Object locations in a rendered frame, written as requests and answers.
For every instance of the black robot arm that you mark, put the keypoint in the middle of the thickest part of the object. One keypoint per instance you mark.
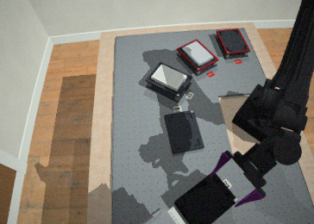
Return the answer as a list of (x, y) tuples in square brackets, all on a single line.
[(294, 91)]

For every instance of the white microplate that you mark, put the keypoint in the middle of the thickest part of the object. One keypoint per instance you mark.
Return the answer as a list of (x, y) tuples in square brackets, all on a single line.
[(172, 212)]

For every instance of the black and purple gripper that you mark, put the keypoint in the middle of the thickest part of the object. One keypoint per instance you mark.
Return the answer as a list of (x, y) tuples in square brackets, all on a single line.
[(256, 181)]

